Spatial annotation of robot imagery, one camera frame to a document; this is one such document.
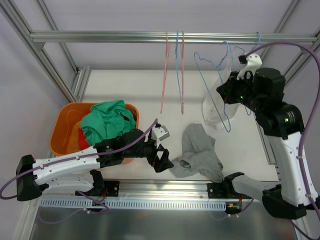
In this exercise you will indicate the orange plastic basket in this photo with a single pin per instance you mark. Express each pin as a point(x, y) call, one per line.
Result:
point(64, 137)

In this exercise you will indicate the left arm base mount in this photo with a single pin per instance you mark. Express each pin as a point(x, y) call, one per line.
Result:
point(109, 188)

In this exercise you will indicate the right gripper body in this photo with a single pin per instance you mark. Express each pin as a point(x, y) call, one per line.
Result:
point(225, 89)

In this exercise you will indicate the aluminium hanging rail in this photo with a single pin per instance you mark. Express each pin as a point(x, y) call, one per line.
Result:
point(107, 36)

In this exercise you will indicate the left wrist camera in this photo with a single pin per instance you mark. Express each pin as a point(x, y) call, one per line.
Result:
point(159, 133)

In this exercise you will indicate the white tank top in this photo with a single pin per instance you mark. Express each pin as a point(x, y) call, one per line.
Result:
point(215, 111)

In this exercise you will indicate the white slotted cable duct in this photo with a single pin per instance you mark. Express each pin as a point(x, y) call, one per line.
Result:
point(139, 204)

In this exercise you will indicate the pink hanger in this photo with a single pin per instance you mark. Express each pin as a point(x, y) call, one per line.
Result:
point(182, 73)
point(166, 62)

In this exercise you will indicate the blue hanger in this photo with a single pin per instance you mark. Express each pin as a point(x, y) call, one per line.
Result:
point(198, 59)
point(255, 45)
point(177, 70)

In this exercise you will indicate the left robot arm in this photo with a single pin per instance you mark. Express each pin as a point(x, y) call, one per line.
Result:
point(79, 171)

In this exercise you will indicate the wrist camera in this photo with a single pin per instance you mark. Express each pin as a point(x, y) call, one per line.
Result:
point(159, 133)
point(250, 63)

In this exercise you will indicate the grey tank top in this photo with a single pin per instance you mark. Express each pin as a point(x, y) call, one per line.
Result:
point(198, 155)

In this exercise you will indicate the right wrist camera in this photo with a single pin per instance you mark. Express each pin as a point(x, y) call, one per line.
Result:
point(250, 63)

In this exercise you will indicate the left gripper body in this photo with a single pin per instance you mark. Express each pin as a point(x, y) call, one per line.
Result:
point(155, 157)

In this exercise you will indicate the red tank top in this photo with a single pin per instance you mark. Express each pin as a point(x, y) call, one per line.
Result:
point(82, 140)

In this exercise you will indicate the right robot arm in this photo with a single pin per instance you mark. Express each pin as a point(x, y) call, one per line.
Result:
point(282, 124)

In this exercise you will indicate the green tank top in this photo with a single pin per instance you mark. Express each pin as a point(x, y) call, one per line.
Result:
point(107, 120)

